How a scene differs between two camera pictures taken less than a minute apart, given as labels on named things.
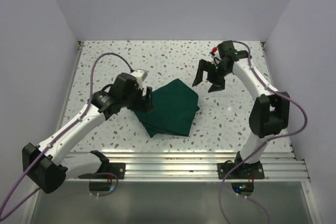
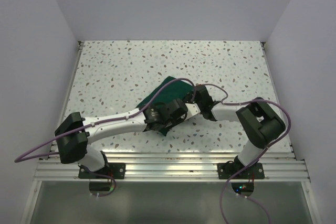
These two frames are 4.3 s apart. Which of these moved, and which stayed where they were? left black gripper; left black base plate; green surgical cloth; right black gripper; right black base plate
Moved: left black gripper; right black gripper; green surgical cloth
Stayed: right black base plate; left black base plate
